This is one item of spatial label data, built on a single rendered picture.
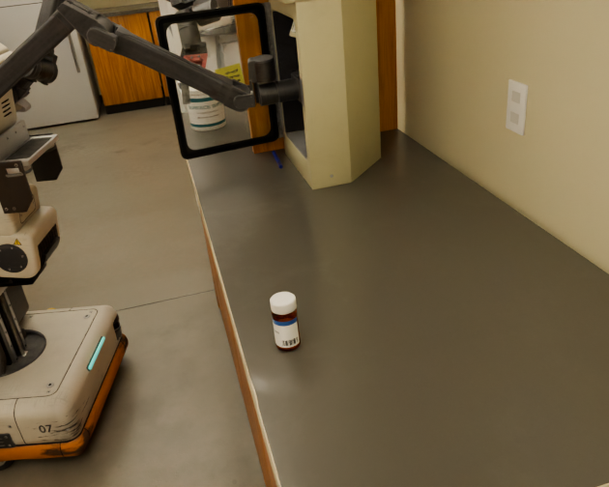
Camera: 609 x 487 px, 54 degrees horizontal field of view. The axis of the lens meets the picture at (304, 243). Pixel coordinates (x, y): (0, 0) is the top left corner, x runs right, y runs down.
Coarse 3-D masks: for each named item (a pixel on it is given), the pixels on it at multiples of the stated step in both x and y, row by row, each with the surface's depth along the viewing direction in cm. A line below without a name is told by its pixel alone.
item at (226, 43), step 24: (192, 24) 162; (216, 24) 164; (240, 24) 166; (192, 48) 164; (216, 48) 167; (240, 48) 169; (216, 72) 169; (240, 72) 172; (192, 96) 170; (192, 120) 172; (216, 120) 175; (240, 120) 178; (264, 120) 180; (192, 144) 175; (216, 144) 178
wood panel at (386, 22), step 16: (240, 0) 170; (256, 0) 172; (384, 0) 181; (384, 16) 183; (384, 32) 185; (384, 48) 187; (384, 64) 190; (384, 80) 192; (384, 96) 194; (384, 112) 197; (384, 128) 199; (272, 144) 192
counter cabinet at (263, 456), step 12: (204, 228) 253; (216, 276) 234; (216, 288) 264; (228, 324) 208; (228, 336) 233; (240, 360) 178; (240, 372) 195; (240, 384) 215; (252, 408) 162; (252, 420) 177; (252, 432) 193; (264, 444) 144; (264, 456) 154; (264, 468) 166
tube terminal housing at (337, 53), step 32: (320, 0) 140; (352, 0) 146; (320, 32) 143; (352, 32) 149; (320, 64) 147; (352, 64) 152; (320, 96) 150; (352, 96) 155; (320, 128) 154; (352, 128) 158; (320, 160) 158; (352, 160) 161
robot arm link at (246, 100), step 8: (256, 56) 158; (264, 56) 157; (272, 56) 156; (248, 64) 155; (256, 64) 155; (264, 64) 154; (272, 64) 156; (248, 72) 156; (256, 72) 156; (264, 72) 156; (272, 72) 157; (256, 80) 158; (264, 80) 157; (272, 80) 157; (240, 96) 157; (248, 96) 157; (240, 104) 159; (248, 104) 159
